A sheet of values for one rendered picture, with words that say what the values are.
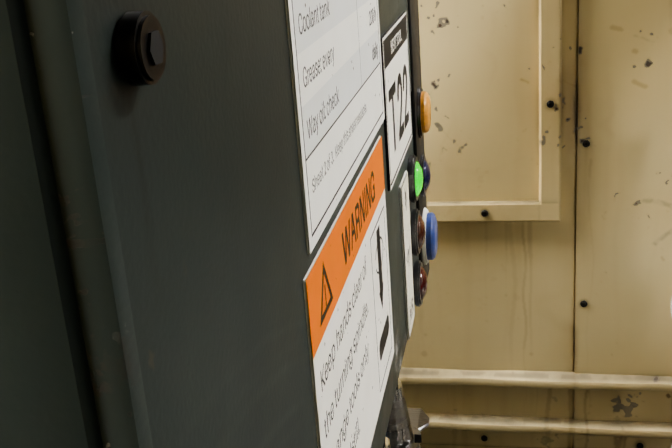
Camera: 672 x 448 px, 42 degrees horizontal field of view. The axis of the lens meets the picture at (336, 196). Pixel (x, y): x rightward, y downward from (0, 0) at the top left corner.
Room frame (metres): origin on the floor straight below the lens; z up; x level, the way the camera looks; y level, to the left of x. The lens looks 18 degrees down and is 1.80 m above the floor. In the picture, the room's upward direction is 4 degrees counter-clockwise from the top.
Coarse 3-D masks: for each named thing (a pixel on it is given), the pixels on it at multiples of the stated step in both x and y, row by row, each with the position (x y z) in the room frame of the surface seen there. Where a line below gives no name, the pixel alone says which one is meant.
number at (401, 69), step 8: (400, 64) 0.45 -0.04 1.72; (400, 72) 0.44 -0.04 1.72; (400, 80) 0.44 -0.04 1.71; (400, 88) 0.44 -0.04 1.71; (408, 88) 0.48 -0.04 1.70; (400, 96) 0.44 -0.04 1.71; (408, 96) 0.47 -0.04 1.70; (400, 104) 0.44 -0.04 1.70; (408, 104) 0.47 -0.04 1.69; (400, 112) 0.44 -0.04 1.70; (408, 112) 0.47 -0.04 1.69; (400, 120) 0.43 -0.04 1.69; (408, 120) 0.47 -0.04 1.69; (400, 128) 0.43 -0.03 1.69; (408, 128) 0.47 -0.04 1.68; (400, 136) 0.43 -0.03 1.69; (400, 144) 0.43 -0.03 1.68
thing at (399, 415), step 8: (400, 384) 0.87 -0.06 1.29; (400, 392) 0.86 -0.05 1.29; (400, 400) 0.86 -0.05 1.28; (392, 408) 0.85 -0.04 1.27; (400, 408) 0.85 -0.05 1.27; (392, 416) 0.85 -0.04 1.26; (400, 416) 0.85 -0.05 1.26; (408, 416) 0.86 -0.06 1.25; (392, 424) 0.85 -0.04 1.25; (400, 424) 0.85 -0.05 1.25; (408, 424) 0.86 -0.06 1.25; (392, 432) 0.85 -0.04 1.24; (400, 432) 0.85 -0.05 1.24; (408, 432) 0.85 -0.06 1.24; (392, 440) 0.85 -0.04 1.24; (400, 440) 0.85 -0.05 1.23; (408, 440) 0.85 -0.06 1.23
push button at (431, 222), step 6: (426, 216) 0.52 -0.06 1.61; (432, 216) 0.52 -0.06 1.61; (426, 222) 0.51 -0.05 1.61; (432, 222) 0.51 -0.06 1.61; (426, 228) 0.51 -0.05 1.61; (432, 228) 0.51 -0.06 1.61; (426, 234) 0.51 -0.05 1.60; (432, 234) 0.51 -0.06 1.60; (426, 240) 0.51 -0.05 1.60; (432, 240) 0.51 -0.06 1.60; (426, 246) 0.51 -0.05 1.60; (432, 246) 0.51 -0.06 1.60; (426, 252) 0.51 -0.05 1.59; (432, 252) 0.51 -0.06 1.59; (432, 258) 0.51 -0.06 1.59
